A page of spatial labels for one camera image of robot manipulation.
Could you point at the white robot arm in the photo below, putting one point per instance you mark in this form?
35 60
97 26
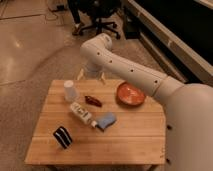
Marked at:
188 108

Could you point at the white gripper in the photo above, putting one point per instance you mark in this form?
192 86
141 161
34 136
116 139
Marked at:
92 70

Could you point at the white ceramic cup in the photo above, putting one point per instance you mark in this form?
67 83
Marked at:
71 93

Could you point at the wooden table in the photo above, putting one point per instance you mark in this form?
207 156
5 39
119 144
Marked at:
136 138

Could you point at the person's leg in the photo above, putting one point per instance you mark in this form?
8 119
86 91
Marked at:
78 24

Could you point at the black office chair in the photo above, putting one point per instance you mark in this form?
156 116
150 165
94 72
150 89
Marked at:
96 11

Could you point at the white plastic bottle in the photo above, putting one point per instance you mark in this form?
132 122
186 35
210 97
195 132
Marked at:
83 114

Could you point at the black striped eraser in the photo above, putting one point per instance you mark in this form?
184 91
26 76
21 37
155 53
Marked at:
63 137

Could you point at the orange bowl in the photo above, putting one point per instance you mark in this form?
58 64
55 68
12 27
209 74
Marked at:
130 95

